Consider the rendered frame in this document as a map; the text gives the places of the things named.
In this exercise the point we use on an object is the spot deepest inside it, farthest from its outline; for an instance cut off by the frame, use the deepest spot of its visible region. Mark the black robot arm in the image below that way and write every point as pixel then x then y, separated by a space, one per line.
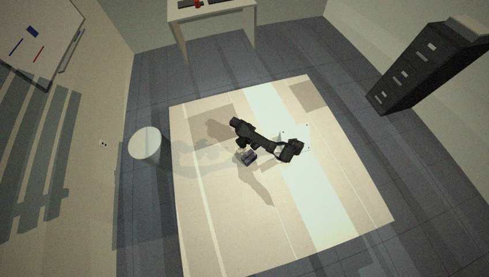
pixel 246 130

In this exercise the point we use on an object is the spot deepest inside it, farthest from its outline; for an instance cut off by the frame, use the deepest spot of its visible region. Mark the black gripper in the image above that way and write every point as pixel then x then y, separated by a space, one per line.
pixel 253 145

